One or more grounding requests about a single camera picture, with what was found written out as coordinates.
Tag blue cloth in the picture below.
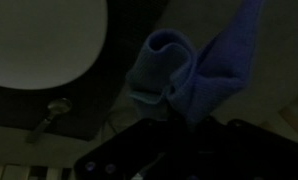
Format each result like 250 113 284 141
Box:
125 0 267 126

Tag wooden slatted chair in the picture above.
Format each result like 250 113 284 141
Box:
0 162 73 180

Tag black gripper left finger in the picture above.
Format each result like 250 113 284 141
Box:
73 116 190 180

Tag white round plate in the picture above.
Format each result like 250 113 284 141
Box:
0 0 109 91

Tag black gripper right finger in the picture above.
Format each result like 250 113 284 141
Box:
188 115 298 180

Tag dark placemat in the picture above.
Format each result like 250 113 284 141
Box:
0 0 172 142

